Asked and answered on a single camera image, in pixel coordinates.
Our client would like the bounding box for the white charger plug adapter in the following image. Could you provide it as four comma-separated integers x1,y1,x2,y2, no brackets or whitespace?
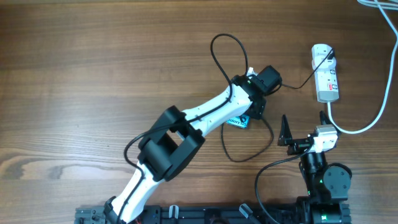
312,55,336,71

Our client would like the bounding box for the white cables top right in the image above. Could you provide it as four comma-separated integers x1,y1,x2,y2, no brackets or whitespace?
356,0,398,11

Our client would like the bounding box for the white power strip cord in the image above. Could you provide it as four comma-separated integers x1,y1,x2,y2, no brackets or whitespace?
326,0,398,135

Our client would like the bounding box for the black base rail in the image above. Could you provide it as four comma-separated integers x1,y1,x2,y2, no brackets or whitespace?
74,203,352,224

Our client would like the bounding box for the black USB charging cable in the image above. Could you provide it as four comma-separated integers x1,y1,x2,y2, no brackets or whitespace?
220,48,336,163

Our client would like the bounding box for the white power strip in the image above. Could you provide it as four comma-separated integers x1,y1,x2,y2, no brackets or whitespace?
312,44,339,103

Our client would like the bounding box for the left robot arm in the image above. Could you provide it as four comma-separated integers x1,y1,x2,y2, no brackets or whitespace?
104,65,282,223

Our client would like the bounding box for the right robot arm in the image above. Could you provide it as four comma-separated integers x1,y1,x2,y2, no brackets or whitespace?
277,111,353,224

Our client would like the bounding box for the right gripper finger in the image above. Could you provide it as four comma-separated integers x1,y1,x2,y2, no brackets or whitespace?
319,111,341,135
277,114,293,146

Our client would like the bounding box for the teal Galaxy smartphone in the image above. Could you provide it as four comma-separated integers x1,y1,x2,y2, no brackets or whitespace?
226,114,250,129

